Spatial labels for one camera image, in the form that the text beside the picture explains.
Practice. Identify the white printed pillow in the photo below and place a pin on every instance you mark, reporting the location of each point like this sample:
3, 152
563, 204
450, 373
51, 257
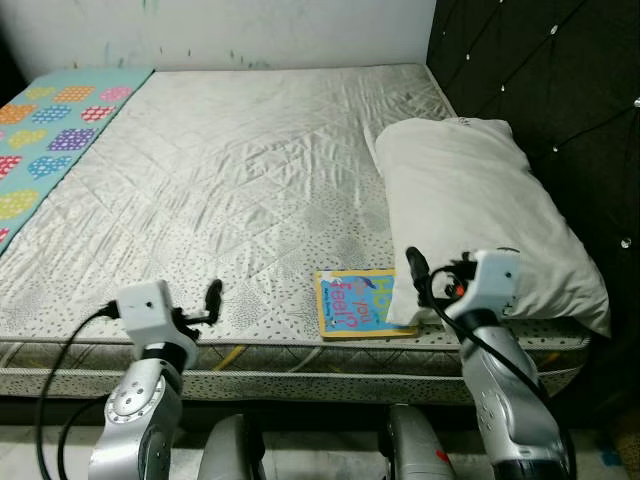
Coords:
470, 200

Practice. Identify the blue tape piece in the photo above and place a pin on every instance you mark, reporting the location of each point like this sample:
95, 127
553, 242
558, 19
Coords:
611, 458

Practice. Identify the grey robot left leg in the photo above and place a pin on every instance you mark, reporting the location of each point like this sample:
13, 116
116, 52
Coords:
232, 450

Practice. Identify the dark bed frame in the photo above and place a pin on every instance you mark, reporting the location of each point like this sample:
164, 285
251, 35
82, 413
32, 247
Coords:
300, 412

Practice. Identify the teal blanket with colourful shapes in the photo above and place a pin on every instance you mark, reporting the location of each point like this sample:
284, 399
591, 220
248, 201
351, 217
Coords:
50, 130

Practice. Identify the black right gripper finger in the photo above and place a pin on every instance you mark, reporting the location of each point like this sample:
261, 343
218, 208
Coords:
417, 268

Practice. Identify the grey robot leg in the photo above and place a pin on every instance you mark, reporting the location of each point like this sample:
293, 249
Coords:
232, 450
415, 450

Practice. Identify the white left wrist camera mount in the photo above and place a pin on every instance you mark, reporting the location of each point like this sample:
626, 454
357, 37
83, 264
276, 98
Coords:
148, 312

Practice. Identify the brown woven mat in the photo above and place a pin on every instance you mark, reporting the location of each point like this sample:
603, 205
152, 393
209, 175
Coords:
630, 450

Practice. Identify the grey patterned quilted mattress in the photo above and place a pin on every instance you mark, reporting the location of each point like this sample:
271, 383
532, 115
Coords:
250, 180

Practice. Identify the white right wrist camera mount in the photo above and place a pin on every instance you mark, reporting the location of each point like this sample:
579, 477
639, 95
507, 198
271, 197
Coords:
490, 285

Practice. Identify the yellow-bordered blue children's book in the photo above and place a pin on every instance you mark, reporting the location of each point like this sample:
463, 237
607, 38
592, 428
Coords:
355, 305

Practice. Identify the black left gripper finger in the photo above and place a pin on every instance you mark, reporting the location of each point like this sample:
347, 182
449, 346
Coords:
213, 298

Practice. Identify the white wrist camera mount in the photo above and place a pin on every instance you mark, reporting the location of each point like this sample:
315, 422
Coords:
148, 312
490, 285

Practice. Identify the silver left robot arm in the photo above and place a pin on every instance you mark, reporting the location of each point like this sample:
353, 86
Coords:
140, 410

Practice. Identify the grey robot right leg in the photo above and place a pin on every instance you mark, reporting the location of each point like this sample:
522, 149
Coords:
415, 450

